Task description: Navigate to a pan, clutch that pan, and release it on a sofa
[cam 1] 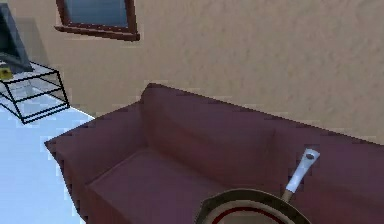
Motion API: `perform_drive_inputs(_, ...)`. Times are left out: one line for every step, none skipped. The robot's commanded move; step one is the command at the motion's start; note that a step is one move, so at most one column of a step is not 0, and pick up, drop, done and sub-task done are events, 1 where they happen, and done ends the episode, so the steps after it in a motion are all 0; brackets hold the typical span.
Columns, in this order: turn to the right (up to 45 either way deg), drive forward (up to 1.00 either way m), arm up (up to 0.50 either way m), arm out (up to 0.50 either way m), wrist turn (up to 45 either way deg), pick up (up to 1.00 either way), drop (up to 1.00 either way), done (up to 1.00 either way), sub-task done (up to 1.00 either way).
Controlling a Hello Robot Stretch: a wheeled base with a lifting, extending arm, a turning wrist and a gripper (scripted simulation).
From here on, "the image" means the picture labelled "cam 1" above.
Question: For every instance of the small yellow object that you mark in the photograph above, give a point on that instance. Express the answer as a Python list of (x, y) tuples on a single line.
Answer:
[(5, 73)]

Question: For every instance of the brown framed window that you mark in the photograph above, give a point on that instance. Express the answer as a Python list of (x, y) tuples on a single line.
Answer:
[(98, 15)]

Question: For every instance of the black framed glass table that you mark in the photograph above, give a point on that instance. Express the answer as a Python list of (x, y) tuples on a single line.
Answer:
[(31, 91)]

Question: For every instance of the dark red sofa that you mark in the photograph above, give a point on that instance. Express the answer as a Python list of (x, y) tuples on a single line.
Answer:
[(173, 146)]

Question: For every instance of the black television set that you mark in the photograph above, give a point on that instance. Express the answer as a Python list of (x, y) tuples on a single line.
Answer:
[(10, 43)]

